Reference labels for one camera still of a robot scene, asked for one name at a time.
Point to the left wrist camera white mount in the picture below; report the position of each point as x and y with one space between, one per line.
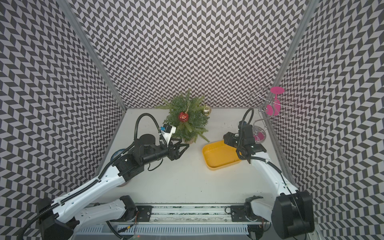
166 132

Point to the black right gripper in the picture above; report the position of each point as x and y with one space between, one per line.
228 140

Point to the right aluminium corner post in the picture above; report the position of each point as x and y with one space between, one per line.
307 16

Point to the yellow plastic tray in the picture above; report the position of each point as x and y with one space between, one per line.
218 155

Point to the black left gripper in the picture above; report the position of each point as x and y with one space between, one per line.
176 154

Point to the pink plastic wine glass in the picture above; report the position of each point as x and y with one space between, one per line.
274 105

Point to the small green christmas tree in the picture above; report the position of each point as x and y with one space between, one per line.
196 127

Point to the red faceted ball ornament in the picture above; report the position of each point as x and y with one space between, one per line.
183 117

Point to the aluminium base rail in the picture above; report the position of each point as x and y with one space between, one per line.
199 220

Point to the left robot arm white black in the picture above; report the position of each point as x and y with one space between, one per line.
61 218

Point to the aluminium corner post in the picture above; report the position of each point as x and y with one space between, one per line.
69 14
307 16

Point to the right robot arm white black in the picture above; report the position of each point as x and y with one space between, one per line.
288 209

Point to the blue patterned small plate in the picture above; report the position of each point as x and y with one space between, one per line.
117 155

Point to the gold shiny ball ornament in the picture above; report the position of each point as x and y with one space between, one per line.
207 111

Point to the left aluminium corner post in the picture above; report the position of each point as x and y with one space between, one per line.
69 14

